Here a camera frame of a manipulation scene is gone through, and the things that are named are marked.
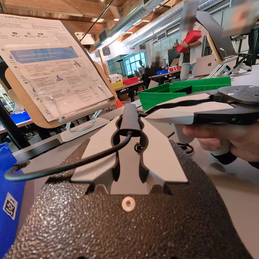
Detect silver laptop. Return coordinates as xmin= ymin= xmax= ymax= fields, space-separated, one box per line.
xmin=193 ymin=54 xmax=220 ymax=77

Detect red plastic basket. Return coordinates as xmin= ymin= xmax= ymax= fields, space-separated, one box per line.
xmin=176 ymin=30 xmax=202 ymax=53

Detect black hub cable grey plug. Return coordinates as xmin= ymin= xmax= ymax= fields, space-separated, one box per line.
xmin=4 ymin=130 xmax=133 ymax=181

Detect black metal pole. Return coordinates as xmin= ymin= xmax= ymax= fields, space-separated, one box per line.
xmin=0 ymin=100 xmax=28 ymax=150

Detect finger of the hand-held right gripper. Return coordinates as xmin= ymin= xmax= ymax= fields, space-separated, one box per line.
xmin=145 ymin=90 xmax=220 ymax=115
xmin=144 ymin=101 xmax=235 ymax=125

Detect blue plastic bin white tag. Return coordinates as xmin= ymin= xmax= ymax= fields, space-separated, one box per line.
xmin=0 ymin=142 xmax=25 ymax=238

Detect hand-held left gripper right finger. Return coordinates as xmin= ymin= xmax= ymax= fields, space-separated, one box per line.
xmin=139 ymin=117 xmax=188 ymax=195

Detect printed instruction sheets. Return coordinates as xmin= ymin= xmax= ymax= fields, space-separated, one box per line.
xmin=0 ymin=16 xmax=115 ymax=123

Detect black bin divider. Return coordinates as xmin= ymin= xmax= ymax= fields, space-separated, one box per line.
xmin=172 ymin=86 xmax=192 ymax=95

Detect silver ventilation duct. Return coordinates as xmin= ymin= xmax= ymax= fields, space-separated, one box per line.
xmin=121 ymin=0 xmax=231 ymax=48
xmin=94 ymin=0 xmax=154 ymax=50

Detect wooden document stand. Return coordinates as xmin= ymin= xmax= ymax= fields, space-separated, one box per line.
xmin=195 ymin=11 xmax=252 ymax=79
xmin=4 ymin=19 xmax=118 ymax=142

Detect green plastic bin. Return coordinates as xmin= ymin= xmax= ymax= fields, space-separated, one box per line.
xmin=137 ymin=76 xmax=231 ymax=110

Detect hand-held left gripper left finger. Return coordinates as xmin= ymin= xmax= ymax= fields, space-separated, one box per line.
xmin=71 ymin=115 xmax=124 ymax=195

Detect person's right hand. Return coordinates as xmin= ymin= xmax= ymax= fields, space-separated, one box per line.
xmin=183 ymin=121 xmax=259 ymax=169

